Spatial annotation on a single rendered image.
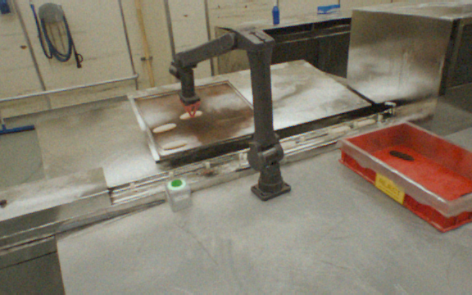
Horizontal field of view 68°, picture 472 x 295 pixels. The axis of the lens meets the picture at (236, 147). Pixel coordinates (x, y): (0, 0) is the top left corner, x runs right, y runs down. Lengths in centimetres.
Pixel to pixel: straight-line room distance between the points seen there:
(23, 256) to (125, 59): 388
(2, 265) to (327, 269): 96
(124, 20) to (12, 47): 130
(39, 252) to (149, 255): 39
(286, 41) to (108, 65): 251
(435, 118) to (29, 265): 156
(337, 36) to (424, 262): 281
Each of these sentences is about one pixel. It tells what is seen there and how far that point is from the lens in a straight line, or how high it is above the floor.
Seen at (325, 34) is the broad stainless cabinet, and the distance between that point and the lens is 353.
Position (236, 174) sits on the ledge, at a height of 84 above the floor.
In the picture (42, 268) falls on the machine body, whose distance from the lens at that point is 134.
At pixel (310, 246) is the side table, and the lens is 103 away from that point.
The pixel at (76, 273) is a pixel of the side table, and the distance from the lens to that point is 109.
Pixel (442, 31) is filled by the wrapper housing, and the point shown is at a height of 126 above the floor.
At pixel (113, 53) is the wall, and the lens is 491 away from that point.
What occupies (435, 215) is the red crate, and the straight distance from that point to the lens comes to 116.
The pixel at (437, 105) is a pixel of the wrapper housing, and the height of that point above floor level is 98.
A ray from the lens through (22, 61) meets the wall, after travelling 493.
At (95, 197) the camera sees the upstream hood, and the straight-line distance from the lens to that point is 120.
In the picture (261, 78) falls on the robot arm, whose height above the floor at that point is 122.
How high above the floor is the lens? 152
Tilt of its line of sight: 27 degrees down
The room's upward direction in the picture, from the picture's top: 4 degrees counter-clockwise
